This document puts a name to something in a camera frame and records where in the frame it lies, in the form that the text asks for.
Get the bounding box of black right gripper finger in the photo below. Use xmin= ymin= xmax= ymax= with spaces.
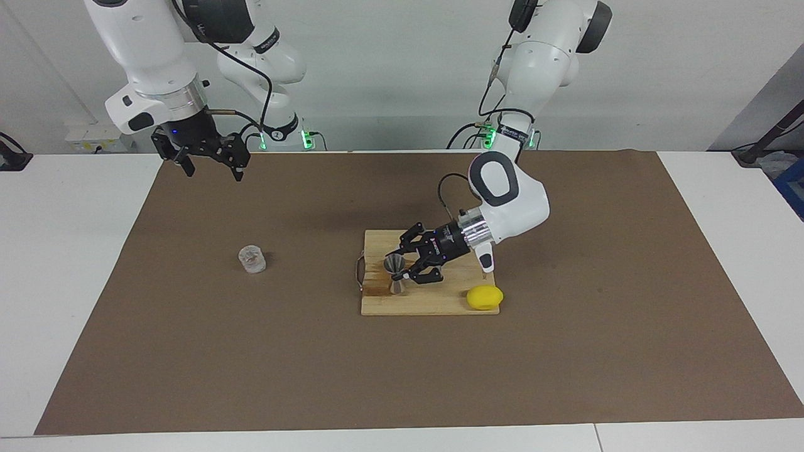
xmin=151 ymin=131 xmax=195 ymax=178
xmin=214 ymin=133 xmax=251 ymax=183

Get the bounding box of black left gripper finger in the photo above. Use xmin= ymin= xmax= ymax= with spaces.
xmin=402 ymin=257 xmax=443 ymax=285
xmin=384 ymin=222 xmax=431 ymax=257

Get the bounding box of steel jigger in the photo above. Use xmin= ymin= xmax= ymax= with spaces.
xmin=384 ymin=254 xmax=410 ymax=295

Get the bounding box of clear glass cup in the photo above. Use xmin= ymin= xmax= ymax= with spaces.
xmin=238 ymin=245 xmax=267 ymax=274

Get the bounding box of wooden cutting board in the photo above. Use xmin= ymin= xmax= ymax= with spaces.
xmin=355 ymin=229 xmax=501 ymax=316

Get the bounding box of yellow lemon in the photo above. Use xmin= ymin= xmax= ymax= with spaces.
xmin=466 ymin=284 xmax=504 ymax=311

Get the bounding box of white power strip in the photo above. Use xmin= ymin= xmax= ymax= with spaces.
xmin=65 ymin=122 xmax=133 ymax=153

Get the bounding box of black clamp base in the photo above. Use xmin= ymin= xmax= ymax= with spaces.
xmin=0 ymin=132 xmax=33 ymax=171

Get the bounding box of brown table mat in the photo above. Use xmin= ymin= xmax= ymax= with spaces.
xmin=35 ymin=149 xmax=804 ymax=436

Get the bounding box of black stand leg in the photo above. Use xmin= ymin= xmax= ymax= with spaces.
xmin=732 ymin=100 xmax=804 ymax=167

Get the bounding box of black right base cable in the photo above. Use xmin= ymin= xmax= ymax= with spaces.
xmin=234 ymin=122 xmax=264 ymax=151

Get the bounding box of black base cable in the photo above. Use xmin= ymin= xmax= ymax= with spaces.
xmin=447 ymin=94 xmax=506 ymax=150
xmin=234 ymin=122 xmax=264 ymax=151

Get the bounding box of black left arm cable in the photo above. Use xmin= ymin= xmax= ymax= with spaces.
xmin=438 ymin=38 xmax=536 ymax=218

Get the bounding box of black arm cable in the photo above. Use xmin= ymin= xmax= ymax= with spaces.
xmin=438 ymin=38 xmax=536 ymax=218
xmin=173 ymin=0 xmax=274 ymax=136

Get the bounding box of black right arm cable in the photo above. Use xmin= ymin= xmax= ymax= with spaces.
xmin=173 ymin=0 xmax=274 ymax=136

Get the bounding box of black left base cable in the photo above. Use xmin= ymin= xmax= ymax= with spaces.
xmin=447 ymin=94 xmax=506 ymax=150

